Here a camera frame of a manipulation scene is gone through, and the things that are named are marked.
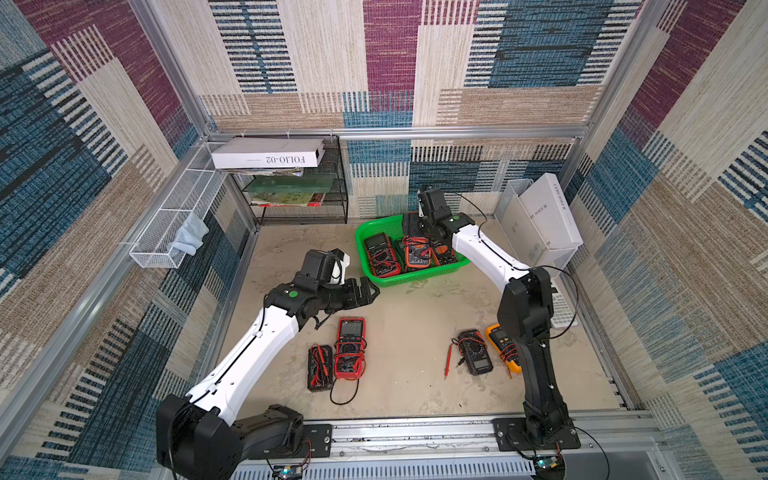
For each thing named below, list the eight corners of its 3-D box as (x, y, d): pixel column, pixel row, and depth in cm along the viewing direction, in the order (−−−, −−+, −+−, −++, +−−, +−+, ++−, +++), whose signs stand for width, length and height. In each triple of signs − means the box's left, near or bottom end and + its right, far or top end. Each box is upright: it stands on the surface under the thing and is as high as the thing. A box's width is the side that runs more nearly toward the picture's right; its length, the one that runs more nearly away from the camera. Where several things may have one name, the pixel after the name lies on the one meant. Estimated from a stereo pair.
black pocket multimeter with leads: (309, 392, 82) (305, 387, 79) (310, 350, 89) (307, 345, 86) (332, 389, 83) (330, 384, 79) (332, 348, 90) (330, 342, 87)
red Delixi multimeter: (334, 379, 84) (331, 372, 80) (340, 325, 94) (337, 317, 90) (364, 379, 84) (363, 372, 80) (367, 325, 94) (366, 317, 90)
